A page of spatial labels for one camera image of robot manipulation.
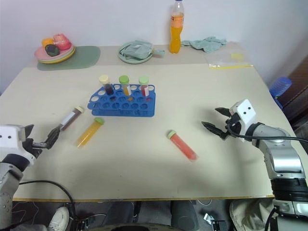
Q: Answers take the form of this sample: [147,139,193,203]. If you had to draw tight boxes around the pale green crumpled cloth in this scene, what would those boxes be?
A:
[180,36,228,53]

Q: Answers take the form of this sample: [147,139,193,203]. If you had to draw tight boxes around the stack of pastel plates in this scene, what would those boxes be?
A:
[34,44,76,65]

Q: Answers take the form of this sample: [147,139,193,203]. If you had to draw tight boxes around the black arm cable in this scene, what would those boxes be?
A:
[227,122,308,143]
[18,180,76,218]

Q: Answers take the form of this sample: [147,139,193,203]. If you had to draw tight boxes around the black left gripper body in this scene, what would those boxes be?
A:
[23,138,48,160]

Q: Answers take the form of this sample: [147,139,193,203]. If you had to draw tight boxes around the orange drink plastic bottle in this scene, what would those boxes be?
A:
[168,0,186,54]

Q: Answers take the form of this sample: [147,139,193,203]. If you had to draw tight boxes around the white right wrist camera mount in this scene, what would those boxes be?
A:
[229,99,258,143]

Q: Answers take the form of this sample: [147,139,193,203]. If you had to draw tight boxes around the green cap red liquid tube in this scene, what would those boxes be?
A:
[138,76,151,97]

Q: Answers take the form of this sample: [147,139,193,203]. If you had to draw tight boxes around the green cap pink liquid tube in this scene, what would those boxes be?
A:
[166,130,200,163]

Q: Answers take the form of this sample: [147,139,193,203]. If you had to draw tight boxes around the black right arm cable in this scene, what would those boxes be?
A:
[227,122,308,143]

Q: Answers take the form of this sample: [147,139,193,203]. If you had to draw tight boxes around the white sneaker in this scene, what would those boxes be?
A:
[47,206,70,231]

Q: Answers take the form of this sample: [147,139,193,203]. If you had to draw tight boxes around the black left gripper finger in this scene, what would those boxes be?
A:
[24,124,35,140]
[44,125,64,150]

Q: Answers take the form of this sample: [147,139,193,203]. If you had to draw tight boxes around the cream cap dark liquid tube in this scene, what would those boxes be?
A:
[99,75,115,96]

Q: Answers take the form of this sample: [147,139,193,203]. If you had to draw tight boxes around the pink toy food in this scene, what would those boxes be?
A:
[52,33,71,51]

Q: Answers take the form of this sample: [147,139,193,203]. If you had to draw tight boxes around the pale green round plate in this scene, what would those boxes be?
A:
[117,41,155,65]

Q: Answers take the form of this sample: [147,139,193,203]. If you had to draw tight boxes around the dark green toy food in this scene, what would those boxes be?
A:
[44,44,60,57]

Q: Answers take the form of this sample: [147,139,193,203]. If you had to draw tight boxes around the blue plastic test tube rack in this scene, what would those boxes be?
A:
[87,83,156,118]

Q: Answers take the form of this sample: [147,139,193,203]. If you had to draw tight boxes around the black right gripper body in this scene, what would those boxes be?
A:
[223,113,243,141]

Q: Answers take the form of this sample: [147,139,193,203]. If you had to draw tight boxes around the green placemat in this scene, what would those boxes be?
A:
[36,45,102,72]

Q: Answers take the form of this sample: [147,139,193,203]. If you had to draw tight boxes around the beige fabric bag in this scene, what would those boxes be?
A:
[229,198,275,231]

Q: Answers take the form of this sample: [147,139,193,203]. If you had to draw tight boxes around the green cap orange liquid tube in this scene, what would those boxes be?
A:
[118,75,132,97]
[76,117,105,148]

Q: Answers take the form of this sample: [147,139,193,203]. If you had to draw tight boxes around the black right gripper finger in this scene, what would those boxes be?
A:
[215,107,232,119]
[201,121,229,140]

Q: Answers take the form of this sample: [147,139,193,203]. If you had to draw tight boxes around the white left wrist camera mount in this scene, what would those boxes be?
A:
[0,124,37,167]

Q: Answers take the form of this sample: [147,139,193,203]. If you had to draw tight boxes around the dark rounded shape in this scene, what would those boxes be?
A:
[170,200,198,228]

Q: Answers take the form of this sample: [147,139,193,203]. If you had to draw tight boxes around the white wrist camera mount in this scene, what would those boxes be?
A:
[0,124,37,167]
[229,99,258,143]

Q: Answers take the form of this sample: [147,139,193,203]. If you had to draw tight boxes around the pale green folded packet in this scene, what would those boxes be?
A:
[123,39,154,60]

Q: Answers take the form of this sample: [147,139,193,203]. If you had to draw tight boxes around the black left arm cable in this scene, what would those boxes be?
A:
[18,180,76,218]

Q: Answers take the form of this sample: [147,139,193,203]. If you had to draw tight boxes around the cream cap brown liquid tube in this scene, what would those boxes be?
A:
[60,106,85,131]

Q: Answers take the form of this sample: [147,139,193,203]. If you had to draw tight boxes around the blue plastic stool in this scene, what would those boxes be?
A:
[269,77,293,109]

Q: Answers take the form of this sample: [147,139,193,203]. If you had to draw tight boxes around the clear yellow-strip zip bag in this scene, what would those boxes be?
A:
[207,52,254,70]

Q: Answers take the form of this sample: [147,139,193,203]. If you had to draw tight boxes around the dark brown wooden cabinet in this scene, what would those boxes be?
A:
[281,54,308,137]

